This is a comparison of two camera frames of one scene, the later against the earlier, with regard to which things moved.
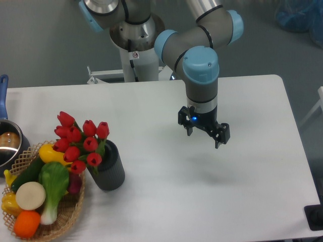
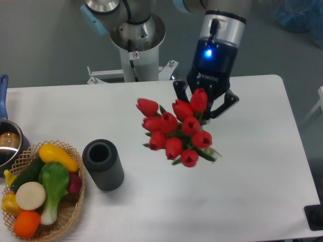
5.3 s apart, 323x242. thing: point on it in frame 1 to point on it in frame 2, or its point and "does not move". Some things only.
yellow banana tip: [9, 177] does not move
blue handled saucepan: [13, 146] does not move
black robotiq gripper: [188, 118] to [215, 61]
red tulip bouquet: [80, 147] to [180, 133]
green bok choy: [54, 177] does not move
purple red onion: [74, 183] does not move
